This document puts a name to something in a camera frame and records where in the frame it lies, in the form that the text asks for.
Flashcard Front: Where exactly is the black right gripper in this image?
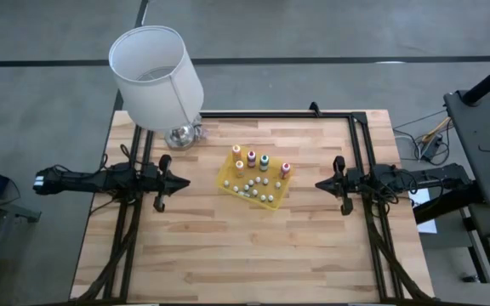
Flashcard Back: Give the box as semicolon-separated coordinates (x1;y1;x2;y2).
314;155;374;217

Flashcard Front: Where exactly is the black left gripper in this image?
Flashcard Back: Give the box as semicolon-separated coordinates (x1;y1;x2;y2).
142;154;192;213

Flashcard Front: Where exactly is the yellow translucent plastic tray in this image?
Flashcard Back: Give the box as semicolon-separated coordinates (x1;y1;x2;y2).
215;146;295;212

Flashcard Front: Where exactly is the crumpled clear plastic wrap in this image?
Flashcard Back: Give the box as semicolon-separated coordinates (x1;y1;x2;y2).
191;122;208;144

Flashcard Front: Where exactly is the white-shaded silver table lamp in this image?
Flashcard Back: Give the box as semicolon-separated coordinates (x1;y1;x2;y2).
108;25;207;151

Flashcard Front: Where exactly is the white paper sheet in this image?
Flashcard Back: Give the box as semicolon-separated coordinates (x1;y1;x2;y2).
408;185;438;235

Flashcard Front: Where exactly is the black power strip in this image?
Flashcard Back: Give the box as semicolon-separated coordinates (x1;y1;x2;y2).
419;134;444;162

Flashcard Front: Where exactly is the black support beam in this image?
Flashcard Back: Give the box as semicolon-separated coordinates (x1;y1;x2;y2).
413;180;484;225

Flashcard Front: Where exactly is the grey side table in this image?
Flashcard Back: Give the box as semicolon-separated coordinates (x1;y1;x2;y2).
443;87;490;207

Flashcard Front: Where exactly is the grey metal cart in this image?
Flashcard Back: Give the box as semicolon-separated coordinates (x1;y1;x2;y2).
0;189;43;306

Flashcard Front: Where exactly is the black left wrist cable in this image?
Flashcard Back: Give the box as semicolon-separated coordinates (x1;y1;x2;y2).
99;143;138;173

